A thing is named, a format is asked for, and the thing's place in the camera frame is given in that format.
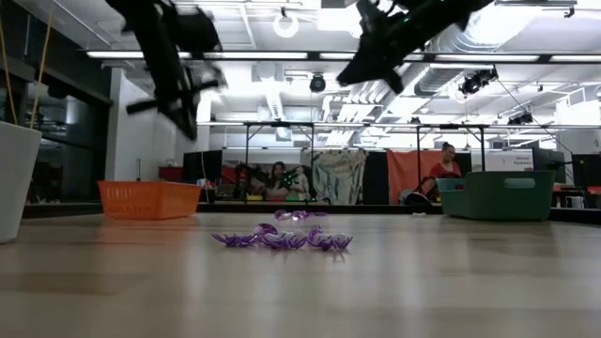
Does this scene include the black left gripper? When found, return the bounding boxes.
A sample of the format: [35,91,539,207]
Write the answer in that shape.
[125,18,228,142]

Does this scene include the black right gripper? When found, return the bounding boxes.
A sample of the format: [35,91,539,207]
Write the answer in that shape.
[336,0,439,96]

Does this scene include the black monitor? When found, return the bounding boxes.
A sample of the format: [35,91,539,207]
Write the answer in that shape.
[571,153,601,189]
[182,149,223,183]
[532,147,567,184]

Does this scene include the red cabinet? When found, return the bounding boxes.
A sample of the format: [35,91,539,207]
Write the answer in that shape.
[158,165,185,183]

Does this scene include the white round ceiling fixture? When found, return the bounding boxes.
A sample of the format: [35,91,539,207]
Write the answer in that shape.
[273,11,301,39]

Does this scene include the black ceiling spotlights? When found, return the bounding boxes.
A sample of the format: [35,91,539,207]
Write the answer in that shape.
[458,67,500,98]

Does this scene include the orange slotted plastic basket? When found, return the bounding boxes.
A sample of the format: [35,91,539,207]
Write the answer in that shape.
[97,179,203,222]

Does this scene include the orange curtain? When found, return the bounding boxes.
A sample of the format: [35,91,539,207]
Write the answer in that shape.
[386,148,445,206]

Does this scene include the white patterned cloth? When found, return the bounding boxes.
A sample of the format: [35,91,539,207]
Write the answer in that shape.
[310,148,368,206]

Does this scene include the person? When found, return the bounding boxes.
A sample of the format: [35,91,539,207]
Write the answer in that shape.
[424,142,464,201]

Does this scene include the white plastic bin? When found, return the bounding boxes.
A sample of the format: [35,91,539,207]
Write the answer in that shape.
[0,120,43,245]

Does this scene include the teal plastic bin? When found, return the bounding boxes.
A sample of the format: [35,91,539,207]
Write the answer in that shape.
[435,170,557,223]

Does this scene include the black overhead camera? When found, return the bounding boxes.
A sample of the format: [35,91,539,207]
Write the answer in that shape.
[308,73,328,94]

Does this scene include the black background rig frame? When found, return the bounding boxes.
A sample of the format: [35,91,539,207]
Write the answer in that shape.
[242,120,316,203]
[415,123,487,173]

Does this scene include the yellow cable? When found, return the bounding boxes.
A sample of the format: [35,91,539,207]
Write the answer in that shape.
[0,13,53,129]

